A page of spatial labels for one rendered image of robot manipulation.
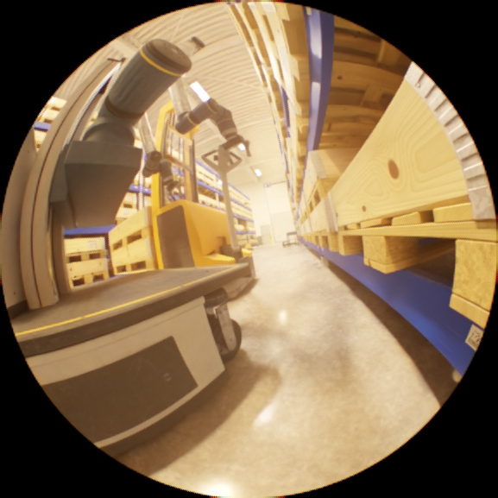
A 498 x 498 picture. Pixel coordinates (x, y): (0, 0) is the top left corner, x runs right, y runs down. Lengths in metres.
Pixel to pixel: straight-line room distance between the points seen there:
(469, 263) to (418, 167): 0.17
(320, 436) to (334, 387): 0.15
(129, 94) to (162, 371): 0.71
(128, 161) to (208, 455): 0.76
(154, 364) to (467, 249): 0.51
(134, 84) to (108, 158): 0.24
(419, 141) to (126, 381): 0.60
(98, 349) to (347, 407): 0.51
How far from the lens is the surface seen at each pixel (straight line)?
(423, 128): 0.30
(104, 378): 0.32
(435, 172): 0.29
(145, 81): 0.57
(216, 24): 7.42
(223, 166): 1.52
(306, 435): 0.43
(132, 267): 2.07
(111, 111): 0.67
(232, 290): 1.17
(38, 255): 0.62
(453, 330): 0.39
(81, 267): 2.73
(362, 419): 0.46
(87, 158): 0.51
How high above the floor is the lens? 0.42
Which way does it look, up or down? 2 degrees down
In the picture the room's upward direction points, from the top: 10 degrees counter-clockwise
